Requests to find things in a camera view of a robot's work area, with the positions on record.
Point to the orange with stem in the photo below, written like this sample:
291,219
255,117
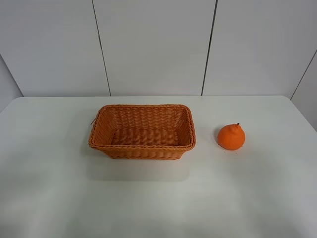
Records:
231,137

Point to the orange wicker basket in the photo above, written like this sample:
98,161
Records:
158,132

